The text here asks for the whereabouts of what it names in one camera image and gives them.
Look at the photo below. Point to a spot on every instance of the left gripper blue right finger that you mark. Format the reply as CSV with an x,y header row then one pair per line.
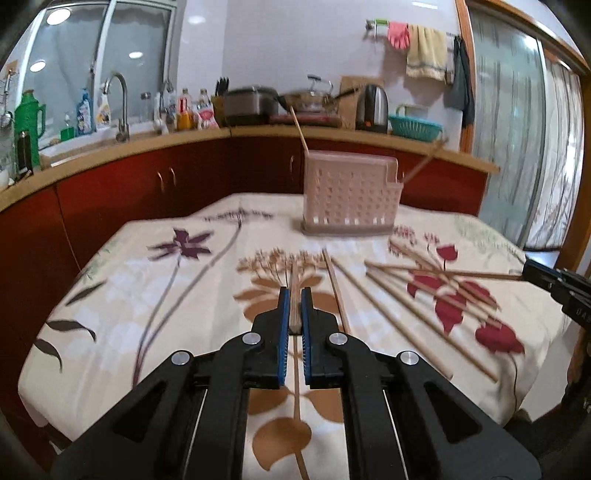
x,y
306,307

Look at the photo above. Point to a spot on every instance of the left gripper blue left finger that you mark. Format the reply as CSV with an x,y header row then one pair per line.
x,y
282,337

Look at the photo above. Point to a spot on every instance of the wooden chopstick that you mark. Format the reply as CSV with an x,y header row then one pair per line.
x,y
447,273
299,131
424,266
408,304
294,324
407,332
338,295
438,289
437,146

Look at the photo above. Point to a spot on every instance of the red kitchen cabinets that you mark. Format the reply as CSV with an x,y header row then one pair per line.
x,y
54,221

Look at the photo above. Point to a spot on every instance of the pink perforated utensil holder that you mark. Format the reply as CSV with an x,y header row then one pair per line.
x,y
349,194

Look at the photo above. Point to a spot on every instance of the floral tablecloth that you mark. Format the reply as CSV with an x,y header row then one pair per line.
x,y
229,345

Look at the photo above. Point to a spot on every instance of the red induction cooktop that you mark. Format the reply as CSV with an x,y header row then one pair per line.
x,y
317,120

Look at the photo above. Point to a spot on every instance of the glass sliding door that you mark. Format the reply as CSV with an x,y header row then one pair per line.
x,y
532,122

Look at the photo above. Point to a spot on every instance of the wooden cutting board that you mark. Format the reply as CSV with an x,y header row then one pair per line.
x,y
347,106

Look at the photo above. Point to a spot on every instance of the steel wok with lid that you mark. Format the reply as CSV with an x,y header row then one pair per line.
x,y
316,99

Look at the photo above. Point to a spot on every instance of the black steel electric kettle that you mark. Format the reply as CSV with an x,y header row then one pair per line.
x,y
372,109

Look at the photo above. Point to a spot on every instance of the black rice cooker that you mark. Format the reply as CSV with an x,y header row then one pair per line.
x,y
250,106

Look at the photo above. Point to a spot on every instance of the red white snack bag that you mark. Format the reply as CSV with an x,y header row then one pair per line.
x,y
204,118

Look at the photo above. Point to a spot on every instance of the teal plastic colander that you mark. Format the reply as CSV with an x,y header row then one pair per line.
x,y
414,128

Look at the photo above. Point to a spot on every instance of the knife block with knives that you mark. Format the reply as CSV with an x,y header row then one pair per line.
x,y
217,99

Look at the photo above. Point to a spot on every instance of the dark grey hanging cloth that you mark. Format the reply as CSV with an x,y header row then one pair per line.
x,y
460,96

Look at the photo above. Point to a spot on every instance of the orange oil bottle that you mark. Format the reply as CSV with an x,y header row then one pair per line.
x,y
184,116

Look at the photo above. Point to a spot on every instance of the white spray cleaner bottle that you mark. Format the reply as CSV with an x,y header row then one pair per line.
x,y
103,113

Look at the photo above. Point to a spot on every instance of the yellow hanging towel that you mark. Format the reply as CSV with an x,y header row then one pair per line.
x,y
427,55

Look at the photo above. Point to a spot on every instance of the pink rubber glove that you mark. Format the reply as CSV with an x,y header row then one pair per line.
x,y
398,35

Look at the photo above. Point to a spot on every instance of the blue detergent bottle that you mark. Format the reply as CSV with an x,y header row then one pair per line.
x,y
84,114

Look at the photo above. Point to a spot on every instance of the green soap dispenser bottle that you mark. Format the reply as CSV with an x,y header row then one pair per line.
x,y
68,132

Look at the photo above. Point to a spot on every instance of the stainless steel sink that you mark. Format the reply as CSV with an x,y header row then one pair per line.
x,y
63,152

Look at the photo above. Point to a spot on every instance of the green thermos jug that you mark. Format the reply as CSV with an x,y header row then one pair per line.
x,y
30,117

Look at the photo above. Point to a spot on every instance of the aluminium sliding window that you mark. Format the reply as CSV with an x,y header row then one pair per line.
x,y
121,48

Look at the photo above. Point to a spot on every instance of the white mug green handle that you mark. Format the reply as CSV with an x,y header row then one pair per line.
x,y
413,111

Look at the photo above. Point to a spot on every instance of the wall towel rail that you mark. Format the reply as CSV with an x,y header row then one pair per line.
x,y
378,25

